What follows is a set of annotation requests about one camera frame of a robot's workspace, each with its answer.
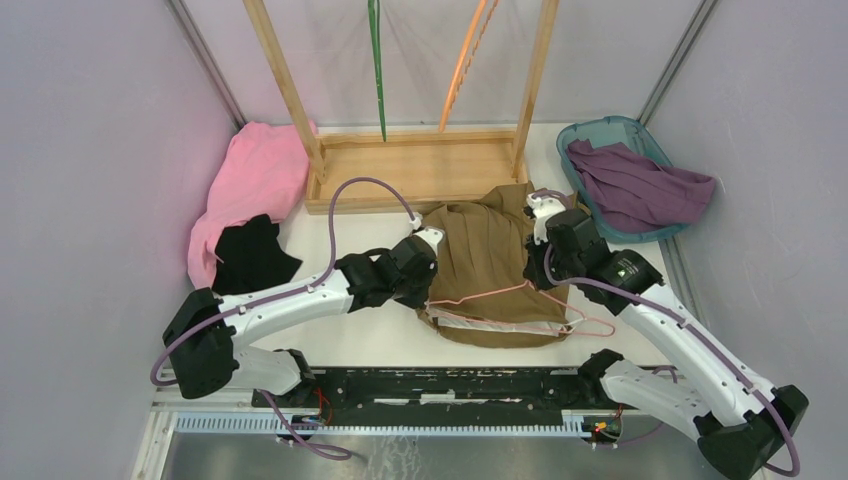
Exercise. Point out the orange wavy hanger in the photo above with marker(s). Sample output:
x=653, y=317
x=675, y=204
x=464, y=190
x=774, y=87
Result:
x=467, y=66

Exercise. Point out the black garment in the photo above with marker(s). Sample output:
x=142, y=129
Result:
x=249, y=258

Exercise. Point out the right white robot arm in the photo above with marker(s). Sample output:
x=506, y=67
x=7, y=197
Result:
x=740, y=421

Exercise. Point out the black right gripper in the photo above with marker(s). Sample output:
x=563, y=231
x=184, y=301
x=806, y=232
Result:
x=533, y=269

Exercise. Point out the pink garment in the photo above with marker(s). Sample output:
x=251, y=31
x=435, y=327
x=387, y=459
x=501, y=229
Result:
x=264, y=172

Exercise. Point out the green hanger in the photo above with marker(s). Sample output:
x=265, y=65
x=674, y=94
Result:
x=374, y=16

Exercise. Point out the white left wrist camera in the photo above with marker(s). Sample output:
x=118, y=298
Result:
x=432, y=236

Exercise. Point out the teal plastic bin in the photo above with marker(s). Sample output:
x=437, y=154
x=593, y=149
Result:
x=606, y=131

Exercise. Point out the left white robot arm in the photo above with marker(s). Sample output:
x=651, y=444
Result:
x=210, y=341

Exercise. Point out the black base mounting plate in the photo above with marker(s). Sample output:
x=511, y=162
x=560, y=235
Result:
x=445, y=397

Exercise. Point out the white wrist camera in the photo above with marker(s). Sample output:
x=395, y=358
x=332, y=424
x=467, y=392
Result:
x=432, y=236
x=541, y=206

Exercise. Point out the pink thin hanger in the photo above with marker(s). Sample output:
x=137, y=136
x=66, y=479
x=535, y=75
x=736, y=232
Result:
x=518, y=309

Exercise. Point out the purple garment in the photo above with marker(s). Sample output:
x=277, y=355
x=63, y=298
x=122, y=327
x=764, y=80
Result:
x=633, y=193

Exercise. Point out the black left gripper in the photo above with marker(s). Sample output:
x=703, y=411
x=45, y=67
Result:
x=417, y=300

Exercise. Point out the tan brown pleated skirt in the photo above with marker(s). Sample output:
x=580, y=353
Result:
x=483, y=249

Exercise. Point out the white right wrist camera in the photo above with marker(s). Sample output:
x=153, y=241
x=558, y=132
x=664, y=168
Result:
x=541, y=206

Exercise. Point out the wooden clothes rack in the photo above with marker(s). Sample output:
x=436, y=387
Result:
x=428, y=167

